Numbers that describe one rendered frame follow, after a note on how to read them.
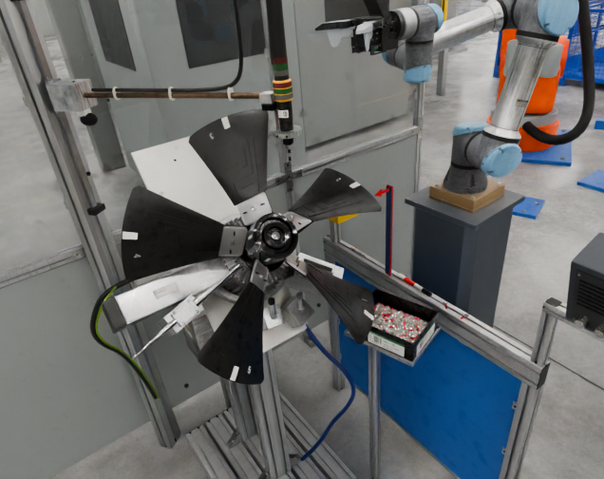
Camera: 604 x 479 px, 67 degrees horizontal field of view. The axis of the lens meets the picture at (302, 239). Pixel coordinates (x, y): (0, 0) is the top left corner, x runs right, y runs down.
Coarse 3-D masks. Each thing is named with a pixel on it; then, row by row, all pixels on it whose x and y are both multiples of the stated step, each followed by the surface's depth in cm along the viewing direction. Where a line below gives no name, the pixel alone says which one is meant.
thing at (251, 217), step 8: (264, 192) 119; (248, 200) 121; (256, 200) 120; (264, 200) 119; (240, 208) 122; (248, 208) 121; (256, 208) 120; (264, 208) 119; (248, 216) 121; (256, 216) 120; (248, 224) 121
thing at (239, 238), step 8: (224, 232) 113; (232, 232) 114; (240, 232) 115; (224, 240) 115; (240, 240) 116; (224, 248) 116; (232, 248) 117; (240, 248) 118; (224, 256) 117; (232, 256) 118
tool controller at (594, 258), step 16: (592, 240) 96; (576, 256) 95; (592, 256) 93; (576, 272) 94; (592, 272) 91; (576, 288) 97; (592, 288) 93; (576, 304) 100; (592, 304) 96; (576, 320) 100; (592, 320) 99
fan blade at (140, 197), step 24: (144, 192) 104; (144, 216) 105; (168, 216) 106; (192, 216) 108; (144, 240) 106; (168, 240) 108; (192, 240) 110; (216, 240) 113; (144, 264) 109; (168, 264) 111
